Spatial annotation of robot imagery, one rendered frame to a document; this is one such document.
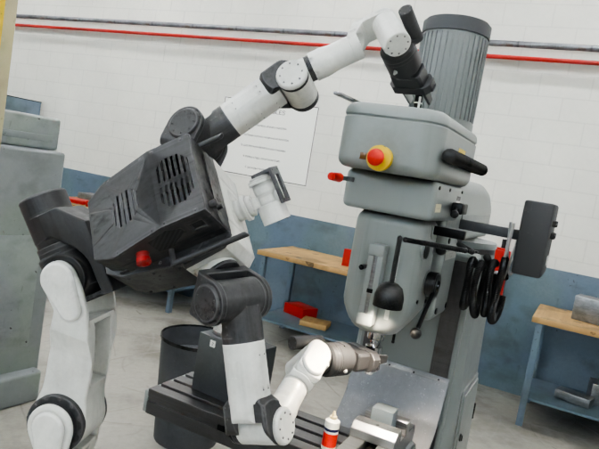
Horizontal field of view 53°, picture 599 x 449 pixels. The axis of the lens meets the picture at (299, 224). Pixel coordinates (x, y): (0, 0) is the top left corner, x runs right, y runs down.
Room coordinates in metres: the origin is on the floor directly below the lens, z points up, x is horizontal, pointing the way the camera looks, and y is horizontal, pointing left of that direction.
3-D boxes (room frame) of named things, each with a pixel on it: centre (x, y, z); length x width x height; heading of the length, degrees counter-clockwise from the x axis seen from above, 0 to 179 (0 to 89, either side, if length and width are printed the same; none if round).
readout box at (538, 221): (1.74, -0.69, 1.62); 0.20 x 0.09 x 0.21; 154
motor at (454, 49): (1.84, -0.37, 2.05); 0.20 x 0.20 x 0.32
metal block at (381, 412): (1.59, -0.32, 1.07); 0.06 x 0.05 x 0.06; 65
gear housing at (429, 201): (1.65, -0.28, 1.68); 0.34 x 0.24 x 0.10; 154
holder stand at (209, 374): (1.84, 0.13, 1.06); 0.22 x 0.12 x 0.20; 57
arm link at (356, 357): (1.55, -0.19, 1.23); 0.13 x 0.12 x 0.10; 39
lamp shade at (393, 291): (1.42, -0.24, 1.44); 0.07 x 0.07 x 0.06
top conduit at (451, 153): (1.58, -0.41, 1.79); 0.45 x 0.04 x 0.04; 154
